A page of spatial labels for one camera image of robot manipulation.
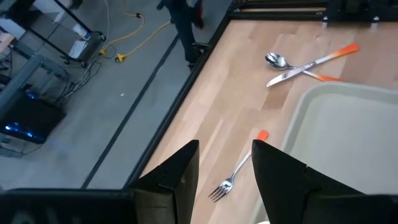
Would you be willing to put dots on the beige plastic tray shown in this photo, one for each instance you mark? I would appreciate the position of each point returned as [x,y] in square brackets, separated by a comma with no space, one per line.
[342,140]

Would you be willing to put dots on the white paper box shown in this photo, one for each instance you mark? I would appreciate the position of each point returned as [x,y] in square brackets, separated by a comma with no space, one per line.
[77,49]

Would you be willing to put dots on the black aluminium table frame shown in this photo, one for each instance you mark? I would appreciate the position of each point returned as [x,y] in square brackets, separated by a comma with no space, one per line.
[175,109]

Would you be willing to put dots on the black computer with blue lights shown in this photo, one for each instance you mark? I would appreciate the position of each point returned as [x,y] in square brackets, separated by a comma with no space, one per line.
[37,118]

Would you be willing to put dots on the black wheeled cart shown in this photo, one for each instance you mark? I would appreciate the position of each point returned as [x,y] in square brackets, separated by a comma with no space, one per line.
[93,37]

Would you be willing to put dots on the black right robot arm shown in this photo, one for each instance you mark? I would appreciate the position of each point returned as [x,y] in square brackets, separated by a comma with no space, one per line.
[357,9]

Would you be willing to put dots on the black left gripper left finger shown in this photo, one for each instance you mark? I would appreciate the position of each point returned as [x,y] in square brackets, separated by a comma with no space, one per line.
[174,193]

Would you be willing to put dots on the grey metal bench frame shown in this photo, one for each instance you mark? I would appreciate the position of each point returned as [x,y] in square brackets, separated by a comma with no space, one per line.
[21,77]

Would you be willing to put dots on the person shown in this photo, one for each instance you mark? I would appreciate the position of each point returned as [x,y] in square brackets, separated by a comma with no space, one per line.
[183,28]

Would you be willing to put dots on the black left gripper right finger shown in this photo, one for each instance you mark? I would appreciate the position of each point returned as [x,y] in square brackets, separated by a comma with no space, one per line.
[280,186]

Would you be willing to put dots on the white bottle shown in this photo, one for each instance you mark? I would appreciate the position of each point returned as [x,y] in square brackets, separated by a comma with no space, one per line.
[80,31]

